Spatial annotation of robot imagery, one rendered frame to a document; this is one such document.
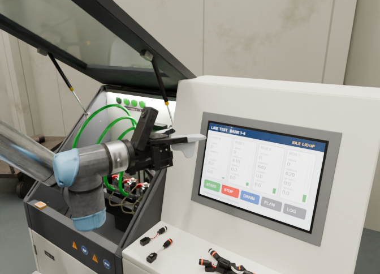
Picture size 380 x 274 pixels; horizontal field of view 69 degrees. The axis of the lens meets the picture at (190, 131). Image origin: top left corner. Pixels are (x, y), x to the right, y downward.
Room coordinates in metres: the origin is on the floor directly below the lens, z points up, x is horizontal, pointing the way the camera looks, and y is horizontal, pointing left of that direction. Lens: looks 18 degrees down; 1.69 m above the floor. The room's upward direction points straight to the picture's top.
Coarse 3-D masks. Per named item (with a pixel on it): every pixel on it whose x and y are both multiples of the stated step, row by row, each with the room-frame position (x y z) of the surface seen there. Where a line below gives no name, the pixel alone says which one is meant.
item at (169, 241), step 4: (168, 240) 0.86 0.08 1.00; (164, 244) 0.84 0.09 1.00; (168, 244) 0.84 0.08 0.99; (164, 248) 0.83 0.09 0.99; (152, 252) 0.80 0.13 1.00; (156, 252) 0.81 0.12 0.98; (148, 256) 0.78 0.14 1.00; (152, 256) 0.78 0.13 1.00; (156, 256) 0.79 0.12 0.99; (148, 260) 0.77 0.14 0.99; (152, 260) 0.77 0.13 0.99
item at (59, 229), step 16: (32, 208) 1.17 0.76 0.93; (48, 208) 1.14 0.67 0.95; (32, 224) 1.18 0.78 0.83; (48, 224) 1.10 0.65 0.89; (64, 224) 1.02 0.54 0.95; (48, 240) 1.11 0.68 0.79; (64, 240) 1.03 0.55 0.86; (80, 240) 0.96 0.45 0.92; (96, 240) 0.92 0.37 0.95; (80, 256) 0.97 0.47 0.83; (112, 256) 0.85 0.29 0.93; (96, 272) 0.92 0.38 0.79; (112, 272) 0.86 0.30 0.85
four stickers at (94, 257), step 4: (72, 240) 0.99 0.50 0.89; (72, 244) 0.99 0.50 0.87; (76, 244) 0.98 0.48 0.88; (76, 248) 0.98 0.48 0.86; (84, 248) 0.95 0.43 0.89; (84, 252) 0.95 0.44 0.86; (92, 252) 0.92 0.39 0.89; (92, 256) 0.92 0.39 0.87; (96, 256) 0.91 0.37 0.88; (96, 260) 0.91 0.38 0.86; (104, 260) 0.88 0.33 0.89; (104, 264) 0.88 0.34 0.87; (108, 264) 0.87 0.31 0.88; (108, 268) 0.87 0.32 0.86
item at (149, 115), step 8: (144, 112) 0.67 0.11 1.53; (152, 112) 0.67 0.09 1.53; (144, 120) 0.66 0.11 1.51; (152, 120) 0.66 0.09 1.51; (136, 128) 0.67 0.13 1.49; (144, 128) 0.65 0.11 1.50; (152, 128) 0.66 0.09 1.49; (136, 136) 0.65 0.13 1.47; (144, 136) 0.64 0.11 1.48; (136, 144) 0.63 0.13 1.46; (144, 144) 0.64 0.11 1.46
